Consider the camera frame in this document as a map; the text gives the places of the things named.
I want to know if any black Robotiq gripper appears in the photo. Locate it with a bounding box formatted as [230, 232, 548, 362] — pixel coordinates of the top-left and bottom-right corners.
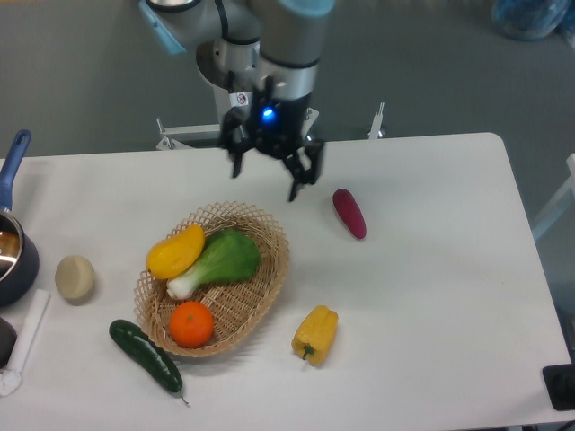
[218, 92, 325, 202]

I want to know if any yellow mango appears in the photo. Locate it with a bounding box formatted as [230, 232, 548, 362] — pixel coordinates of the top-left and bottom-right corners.
[146, 224, 206, 279]

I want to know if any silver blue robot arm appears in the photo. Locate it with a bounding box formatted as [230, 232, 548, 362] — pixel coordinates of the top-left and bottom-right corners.
[138, 1, 334, 200]

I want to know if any woven wicker basket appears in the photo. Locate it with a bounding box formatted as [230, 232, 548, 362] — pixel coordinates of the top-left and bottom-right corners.
[134, 201, 289, 358]

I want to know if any purple sweet potato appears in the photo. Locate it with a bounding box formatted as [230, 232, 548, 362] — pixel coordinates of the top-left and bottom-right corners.
[332, 189, 367, 240]

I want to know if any green bok choy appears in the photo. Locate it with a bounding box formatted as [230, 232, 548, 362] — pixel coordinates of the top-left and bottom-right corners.
[166, 229, 260, 300]

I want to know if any yellow bell pepper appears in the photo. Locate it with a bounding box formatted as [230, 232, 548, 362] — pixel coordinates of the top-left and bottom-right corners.
[291, 305, 339, 366]

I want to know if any orange fruit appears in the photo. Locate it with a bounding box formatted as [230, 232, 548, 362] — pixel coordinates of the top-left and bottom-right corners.
[168, 302, 214, 348]

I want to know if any dark green cucumber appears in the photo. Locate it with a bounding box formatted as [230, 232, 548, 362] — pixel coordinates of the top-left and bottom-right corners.
[109, 319, 190, 406]

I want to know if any blue plastic bag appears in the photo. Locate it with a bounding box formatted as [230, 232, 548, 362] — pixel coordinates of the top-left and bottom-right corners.
[491, 0, 574, 41]

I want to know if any dark blue saucepan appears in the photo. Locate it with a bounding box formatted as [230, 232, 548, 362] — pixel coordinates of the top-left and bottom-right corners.
[1, 129, 40, 307]

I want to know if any dark round object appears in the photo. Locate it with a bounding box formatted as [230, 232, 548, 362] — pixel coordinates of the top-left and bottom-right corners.
[0, 318, 17, 368]

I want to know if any white rolled cloth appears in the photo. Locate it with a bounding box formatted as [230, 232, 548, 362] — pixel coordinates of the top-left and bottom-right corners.
[1, 289, 50, 398]

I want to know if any black device at edge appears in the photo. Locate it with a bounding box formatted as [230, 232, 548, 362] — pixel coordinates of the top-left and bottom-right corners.
[543, 364, 575, 411]

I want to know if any white frame at right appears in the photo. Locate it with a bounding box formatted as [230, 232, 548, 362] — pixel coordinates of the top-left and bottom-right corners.
[531, 154, 574, 242]

